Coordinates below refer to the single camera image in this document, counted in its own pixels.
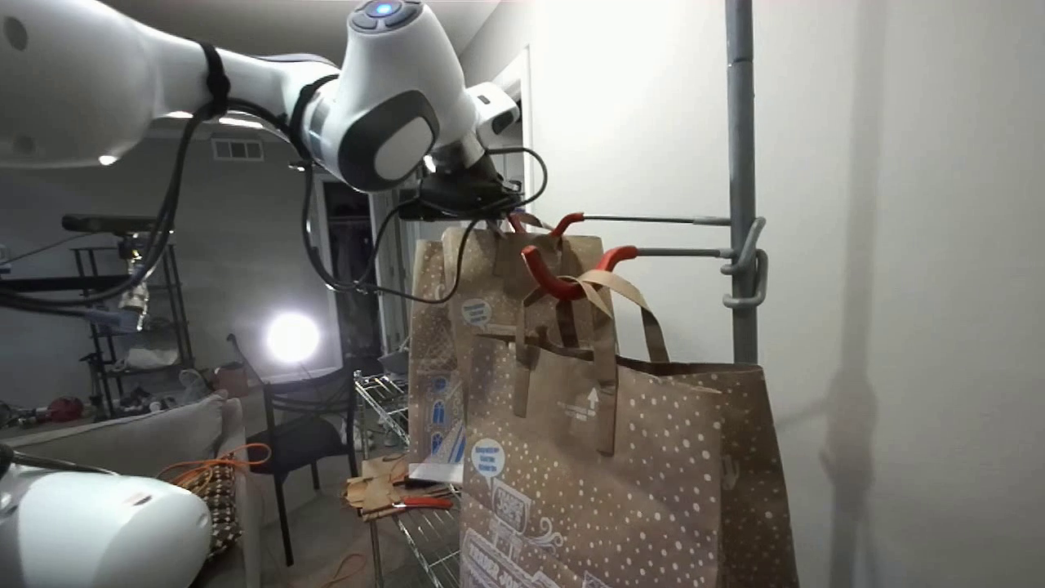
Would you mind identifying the dark background shelving unit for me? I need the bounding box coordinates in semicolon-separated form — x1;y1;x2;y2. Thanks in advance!
63;208;201;418

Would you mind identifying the black horizontal bar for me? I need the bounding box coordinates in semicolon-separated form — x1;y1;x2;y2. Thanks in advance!
0;271;145;300

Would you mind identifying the orange extension cord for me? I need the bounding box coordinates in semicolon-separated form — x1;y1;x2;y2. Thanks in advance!
157;442;275;563

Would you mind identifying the grey couch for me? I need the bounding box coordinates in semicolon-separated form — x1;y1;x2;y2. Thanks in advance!
0;390;249;483

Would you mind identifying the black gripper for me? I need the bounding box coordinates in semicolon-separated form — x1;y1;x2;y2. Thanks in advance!
390;160;527;227

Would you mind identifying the chrome wire shelf rack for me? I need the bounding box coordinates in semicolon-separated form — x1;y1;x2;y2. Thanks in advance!
351;369;468;588

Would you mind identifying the bright round lamp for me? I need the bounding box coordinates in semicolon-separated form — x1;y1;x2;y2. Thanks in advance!
258;308;330;372

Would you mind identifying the black metal chair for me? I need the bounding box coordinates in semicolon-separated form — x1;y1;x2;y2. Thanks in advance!
224;330;364;567

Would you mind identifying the brown Trader Joe's paper bag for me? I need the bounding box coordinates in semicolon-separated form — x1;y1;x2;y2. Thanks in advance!
400;220;606;491
453;261;802;588

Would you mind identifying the orange-tipped metal hanger hook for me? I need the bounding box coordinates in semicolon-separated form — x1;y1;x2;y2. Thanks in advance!
520;208;770;312

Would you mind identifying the grey metal pole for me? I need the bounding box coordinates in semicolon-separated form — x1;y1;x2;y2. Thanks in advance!
722;0;765;369

